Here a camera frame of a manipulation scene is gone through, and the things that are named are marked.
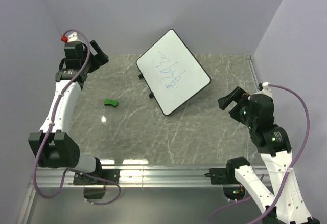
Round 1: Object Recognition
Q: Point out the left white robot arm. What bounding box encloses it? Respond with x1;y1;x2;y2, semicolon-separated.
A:
28;40;109;184

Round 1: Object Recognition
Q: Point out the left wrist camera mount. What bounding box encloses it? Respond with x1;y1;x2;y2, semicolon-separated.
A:
61;31;80;43

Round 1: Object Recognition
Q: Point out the green whiteboard eraser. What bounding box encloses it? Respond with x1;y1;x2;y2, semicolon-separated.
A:
104;99;119;107

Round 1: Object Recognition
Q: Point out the aluminium mounting rail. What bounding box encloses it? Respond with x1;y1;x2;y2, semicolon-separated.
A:
30;164;271;188

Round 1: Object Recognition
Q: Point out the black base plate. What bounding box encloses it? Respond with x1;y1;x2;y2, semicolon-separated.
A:
204;168;239;185
73;169;120;186

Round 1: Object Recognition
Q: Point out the white whiteboard black frame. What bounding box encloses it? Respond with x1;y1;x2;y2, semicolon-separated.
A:
136;29;211;116

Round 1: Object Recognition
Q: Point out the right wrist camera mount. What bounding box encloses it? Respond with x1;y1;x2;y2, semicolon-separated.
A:
257;82;272;98

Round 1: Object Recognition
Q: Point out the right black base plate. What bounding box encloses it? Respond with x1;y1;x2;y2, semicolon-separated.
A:
204;168;239;185

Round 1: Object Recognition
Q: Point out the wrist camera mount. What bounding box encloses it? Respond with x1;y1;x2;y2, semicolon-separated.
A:
257;82;272;98
61;31;80;43

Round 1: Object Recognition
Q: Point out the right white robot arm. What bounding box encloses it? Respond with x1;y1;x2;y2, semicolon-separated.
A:
218;82;319;223

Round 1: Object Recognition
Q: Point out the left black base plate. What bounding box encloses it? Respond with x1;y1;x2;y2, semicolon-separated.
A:
73;169;120;186

